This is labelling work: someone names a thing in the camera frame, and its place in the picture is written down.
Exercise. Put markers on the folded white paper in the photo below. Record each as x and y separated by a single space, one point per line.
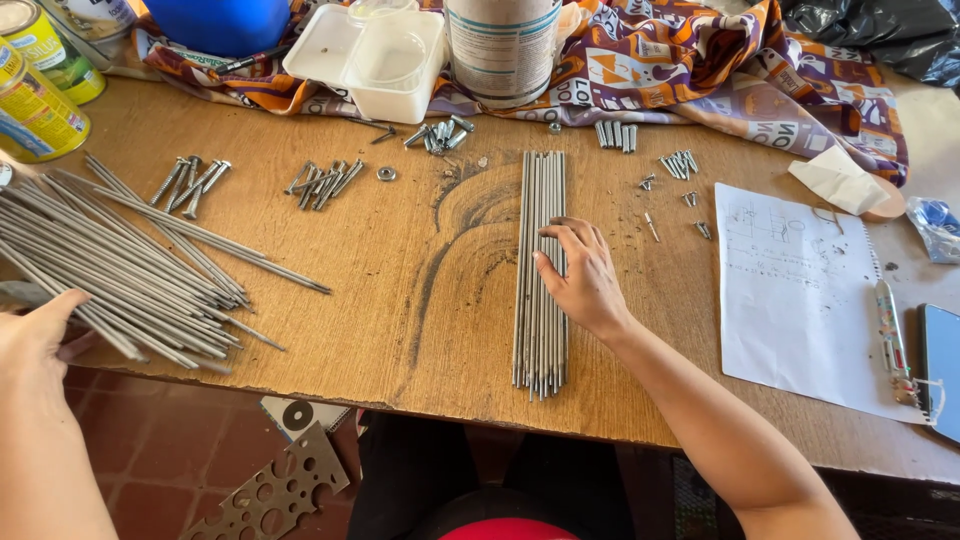
836 184

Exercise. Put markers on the dark phone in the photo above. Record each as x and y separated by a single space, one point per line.
943 367

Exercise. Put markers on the large white labelled can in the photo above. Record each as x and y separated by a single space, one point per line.
502 52

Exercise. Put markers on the person's left hand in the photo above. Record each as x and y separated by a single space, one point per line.
30 345

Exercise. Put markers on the aligned row of welding rods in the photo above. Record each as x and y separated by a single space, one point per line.
538 330

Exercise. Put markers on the blue plastic container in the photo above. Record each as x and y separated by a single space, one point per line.
217 24

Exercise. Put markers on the group of short hex bolts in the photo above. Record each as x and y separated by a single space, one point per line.
441 135

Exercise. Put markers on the group of large lag screws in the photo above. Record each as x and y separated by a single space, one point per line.
191 184

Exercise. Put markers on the white paper sheet with notes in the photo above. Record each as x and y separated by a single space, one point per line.
795 322

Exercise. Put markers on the multicolour pen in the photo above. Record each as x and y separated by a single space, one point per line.
892 337

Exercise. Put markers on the metal washer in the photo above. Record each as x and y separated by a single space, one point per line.
386 173

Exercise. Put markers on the person's red shirt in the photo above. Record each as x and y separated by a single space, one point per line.
506 530

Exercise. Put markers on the black pen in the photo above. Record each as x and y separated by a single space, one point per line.
251 60

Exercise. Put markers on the white plastic box with lid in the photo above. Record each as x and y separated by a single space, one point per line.
390 101

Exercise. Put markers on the black plastic bag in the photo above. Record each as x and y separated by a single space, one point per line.
885 34

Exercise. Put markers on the silver rivet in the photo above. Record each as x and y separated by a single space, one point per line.
652 226

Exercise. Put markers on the group of small silver screws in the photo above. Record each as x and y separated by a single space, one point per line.
679 164

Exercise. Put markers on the rubber band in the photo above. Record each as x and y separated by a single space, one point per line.
827 217

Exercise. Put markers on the clear plastic cup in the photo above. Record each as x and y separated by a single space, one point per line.
388 60

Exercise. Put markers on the pile of welding rods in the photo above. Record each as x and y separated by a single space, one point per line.
127 255

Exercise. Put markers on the white label tin can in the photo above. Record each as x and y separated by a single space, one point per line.
94 16

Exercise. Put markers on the small silver screw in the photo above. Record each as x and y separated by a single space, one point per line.
703 230
647 182
690 199

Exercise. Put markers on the group of thin long screws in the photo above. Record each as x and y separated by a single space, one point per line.
324 184

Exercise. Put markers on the blue clear plastic bag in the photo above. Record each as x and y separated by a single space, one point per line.
936 229

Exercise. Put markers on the purple orange patterned cloth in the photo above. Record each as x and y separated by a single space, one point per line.
675 67

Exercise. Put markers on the black screw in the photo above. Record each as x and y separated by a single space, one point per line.
383 136

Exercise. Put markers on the perforated metal plate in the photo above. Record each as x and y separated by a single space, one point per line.
277 491

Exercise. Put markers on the person's right hand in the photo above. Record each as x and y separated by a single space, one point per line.
589 281

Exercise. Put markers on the white card with black washer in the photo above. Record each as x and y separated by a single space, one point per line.
300 416

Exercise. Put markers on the round wooden piece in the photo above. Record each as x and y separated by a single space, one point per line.
892 206

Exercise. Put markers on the person's black trousers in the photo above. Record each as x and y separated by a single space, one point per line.
420 472

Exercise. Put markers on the yellow green tin can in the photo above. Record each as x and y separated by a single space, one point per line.
52 52

